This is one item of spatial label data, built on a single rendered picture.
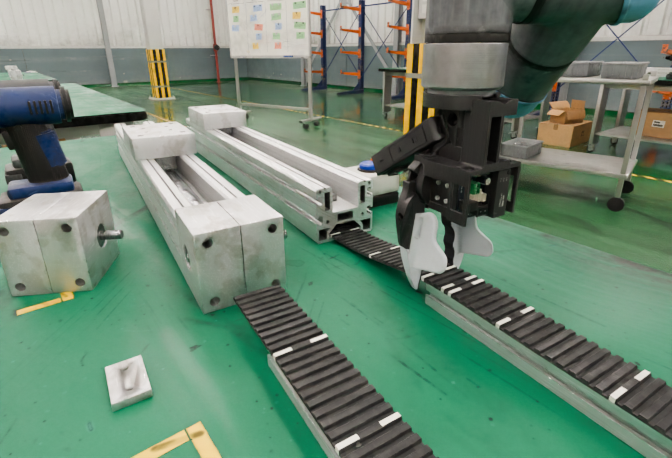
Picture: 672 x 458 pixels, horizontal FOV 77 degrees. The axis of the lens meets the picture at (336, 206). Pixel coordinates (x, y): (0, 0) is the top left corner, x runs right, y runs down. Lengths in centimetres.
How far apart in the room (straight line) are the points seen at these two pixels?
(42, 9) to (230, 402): 1540
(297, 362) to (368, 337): 10
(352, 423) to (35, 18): 1544
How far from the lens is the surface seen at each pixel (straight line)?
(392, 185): 78
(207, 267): 47
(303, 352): 37
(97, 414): 42
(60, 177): 85
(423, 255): 45
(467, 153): 41
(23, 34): 1553
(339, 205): 65
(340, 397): 34
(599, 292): 59
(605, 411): 41
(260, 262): 49
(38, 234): 58
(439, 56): 40
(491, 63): 40
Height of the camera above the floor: 105
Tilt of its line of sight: 20 degrees down
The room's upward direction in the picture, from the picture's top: straight up
